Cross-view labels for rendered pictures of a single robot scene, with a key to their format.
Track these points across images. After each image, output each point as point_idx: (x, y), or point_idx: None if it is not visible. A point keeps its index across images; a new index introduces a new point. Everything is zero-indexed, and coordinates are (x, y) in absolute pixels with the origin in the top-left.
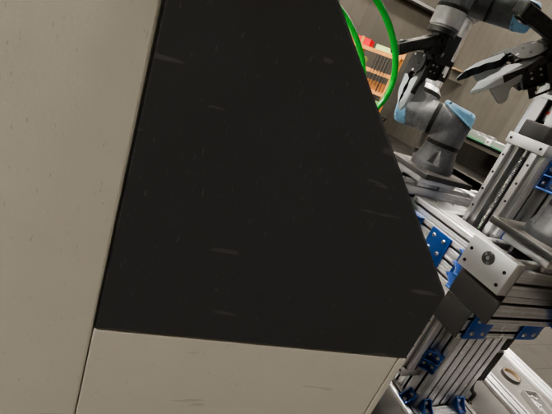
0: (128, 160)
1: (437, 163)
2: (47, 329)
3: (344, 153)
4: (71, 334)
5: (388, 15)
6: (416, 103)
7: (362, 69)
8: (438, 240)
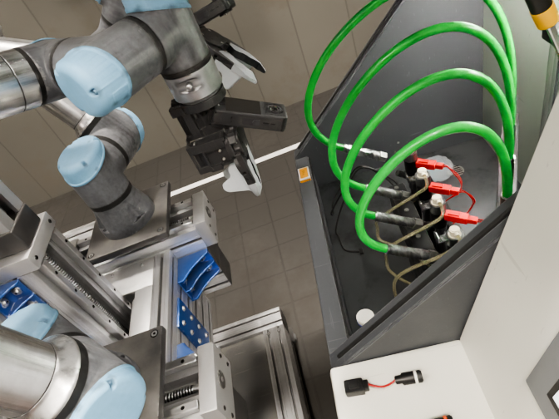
0: None
1: (115, 353)
2: None
3: None
4: None
5: (332, 39)
6: (106, 352)
7: (388, 11)
8: (184, 316)
